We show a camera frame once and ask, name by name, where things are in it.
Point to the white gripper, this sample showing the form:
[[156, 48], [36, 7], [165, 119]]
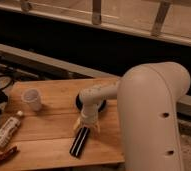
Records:
[[89, 118]]

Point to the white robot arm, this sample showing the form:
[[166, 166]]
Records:
[[146, 98]]

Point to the black ceramic cup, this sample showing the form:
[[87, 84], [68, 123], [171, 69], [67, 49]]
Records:
[[89, 103]]

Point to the translucent plastic cup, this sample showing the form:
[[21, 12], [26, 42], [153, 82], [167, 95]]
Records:
[[32, 98]]

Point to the small white bottle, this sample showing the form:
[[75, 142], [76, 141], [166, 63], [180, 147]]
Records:
[[9, 128]]

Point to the red snack wrapper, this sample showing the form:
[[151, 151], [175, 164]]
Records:
[[8, 154]]

